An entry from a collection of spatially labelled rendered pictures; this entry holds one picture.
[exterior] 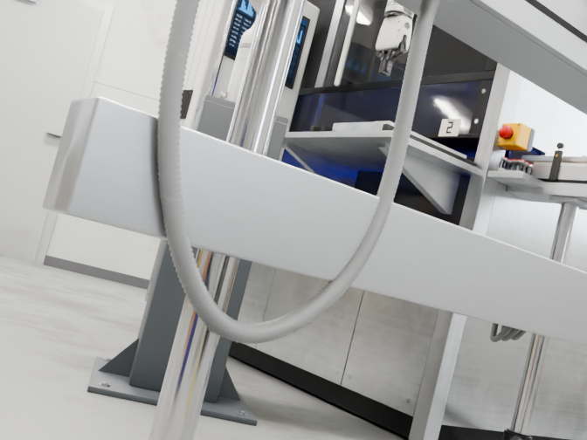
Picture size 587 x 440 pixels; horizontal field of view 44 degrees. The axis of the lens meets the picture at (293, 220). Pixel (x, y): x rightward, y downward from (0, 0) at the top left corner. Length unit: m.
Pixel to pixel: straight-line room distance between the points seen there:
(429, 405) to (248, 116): 1.60
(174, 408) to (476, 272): 0.48
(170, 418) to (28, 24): 5.63
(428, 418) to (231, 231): 1.58
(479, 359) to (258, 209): 1.67
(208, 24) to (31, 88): 3.47
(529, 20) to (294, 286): 1.94
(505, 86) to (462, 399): 0.98
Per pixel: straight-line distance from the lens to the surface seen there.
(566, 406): 2.87
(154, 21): 6.37
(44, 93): 6.21
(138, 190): 0.76
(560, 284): 1.25
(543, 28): 1.15
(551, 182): 2.32
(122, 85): 6.24
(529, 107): 2.49
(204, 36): 2.91
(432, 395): 2.31
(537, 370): 2.29
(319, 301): 0.89
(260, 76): 0.86
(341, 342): 2.62
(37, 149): 6.15
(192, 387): 0.84
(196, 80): 2.84
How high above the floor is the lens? 0.43
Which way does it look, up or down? 4 degrees up
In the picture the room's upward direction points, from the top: 14 degrees clockwise
